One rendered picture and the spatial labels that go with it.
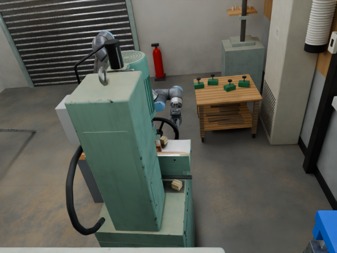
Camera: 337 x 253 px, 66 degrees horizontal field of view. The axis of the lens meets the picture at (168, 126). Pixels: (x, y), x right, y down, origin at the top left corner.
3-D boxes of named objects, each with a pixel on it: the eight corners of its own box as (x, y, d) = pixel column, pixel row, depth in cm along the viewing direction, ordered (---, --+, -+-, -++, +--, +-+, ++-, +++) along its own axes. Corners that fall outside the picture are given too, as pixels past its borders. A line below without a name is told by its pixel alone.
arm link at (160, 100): (93, 37, 161) (168, 107, 186) (99, 31, 171) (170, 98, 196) (82, 49, 167) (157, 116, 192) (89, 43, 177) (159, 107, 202)
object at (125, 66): (132, 78, 108) (124, 37, 99) (128, 87, 102) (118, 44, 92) (114, 79, 110) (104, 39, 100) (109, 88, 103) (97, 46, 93)
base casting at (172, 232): (190, 161, 170) (189, 151, 165) (185, 245, 124) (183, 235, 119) (124, 162, 177) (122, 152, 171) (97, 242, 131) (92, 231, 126)
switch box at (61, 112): (94, 128, 105) (81, 93, 95) (85, 144, 97) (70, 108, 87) (79, 128, 106) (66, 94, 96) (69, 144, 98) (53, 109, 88)
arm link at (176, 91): (171, 92, 209) (183, 92, 207) (170, 105, 202) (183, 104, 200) (169, 85, 201) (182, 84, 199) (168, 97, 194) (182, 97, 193)
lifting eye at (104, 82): (110, 81, 92) (105, 63, 88) (105, 89, 87) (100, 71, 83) (106, 81, 92) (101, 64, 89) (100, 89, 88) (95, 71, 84)
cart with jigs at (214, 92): (246, 112, 333) (249, 65, 296) (258, 139, 287) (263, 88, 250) (195, 116, 338) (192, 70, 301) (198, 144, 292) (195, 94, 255)
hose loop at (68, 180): (117, 187, 129) (97, 129, 108) (95, 253, 102) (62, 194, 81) (107, 187, 130) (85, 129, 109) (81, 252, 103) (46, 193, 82)
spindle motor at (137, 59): (158, 106, 138) (149, 48, 119) (153, 125, 123) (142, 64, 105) (126, 107, 140) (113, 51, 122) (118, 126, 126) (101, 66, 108)
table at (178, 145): (192, 137, 170) (192, 129, 166) (190, 171, 145) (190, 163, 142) (105, 138, 179) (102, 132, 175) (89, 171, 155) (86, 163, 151)
